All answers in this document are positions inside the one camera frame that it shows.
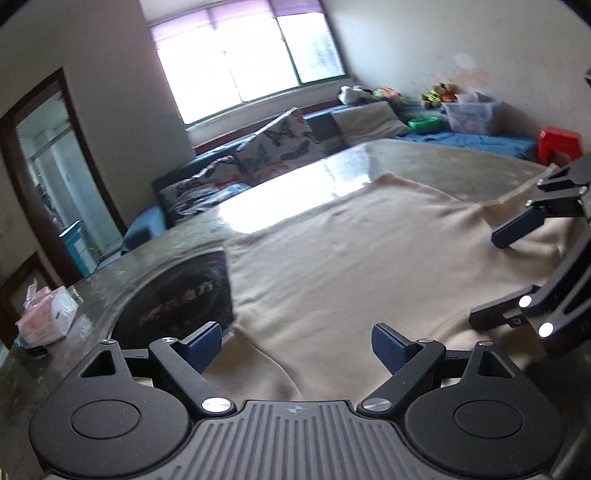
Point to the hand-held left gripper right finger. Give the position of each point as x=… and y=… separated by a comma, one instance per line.
x=388, y=347

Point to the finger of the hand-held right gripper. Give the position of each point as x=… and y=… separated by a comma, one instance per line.
x=501, y=314
x=517, y=229

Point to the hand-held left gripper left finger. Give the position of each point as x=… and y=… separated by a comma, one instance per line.
x=203, y=345

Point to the beige cloth garment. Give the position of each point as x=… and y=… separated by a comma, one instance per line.
x=369, y=258

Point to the dark round table hotplate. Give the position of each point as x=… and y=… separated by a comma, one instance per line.
x=175, y=295

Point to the red plastic stool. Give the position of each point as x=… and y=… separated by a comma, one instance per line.
x=558, y=141

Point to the blue blanket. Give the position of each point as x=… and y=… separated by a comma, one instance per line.
x=471, y=142

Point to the clear plastic storage box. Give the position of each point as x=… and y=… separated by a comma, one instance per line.
x=473, y=115

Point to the blue sofa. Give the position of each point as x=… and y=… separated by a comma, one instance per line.
x=143, y=230

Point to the green plastic basin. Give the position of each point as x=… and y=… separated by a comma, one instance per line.
x=425, y=123

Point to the pile of colourful toys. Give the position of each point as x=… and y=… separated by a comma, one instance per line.
x=438, y=96

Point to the pink white tissue pack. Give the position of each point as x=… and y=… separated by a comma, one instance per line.
x=46, y=318

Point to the flat butterfly print cushion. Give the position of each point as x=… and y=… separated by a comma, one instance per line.
x=203, y=184

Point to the light blue plastic stool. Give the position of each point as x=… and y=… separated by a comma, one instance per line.
x=74, y=244

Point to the beige cushion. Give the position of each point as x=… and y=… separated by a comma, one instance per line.
x=364, y=122

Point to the black white plush toy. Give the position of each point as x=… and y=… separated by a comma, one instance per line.
x=353, y=94

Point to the large butterfly print cushion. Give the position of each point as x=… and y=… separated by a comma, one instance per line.
x=277, y=143

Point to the large window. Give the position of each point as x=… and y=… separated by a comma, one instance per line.
x=244, y=55

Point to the brown door frame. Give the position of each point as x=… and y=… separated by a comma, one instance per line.
x=9, y=152

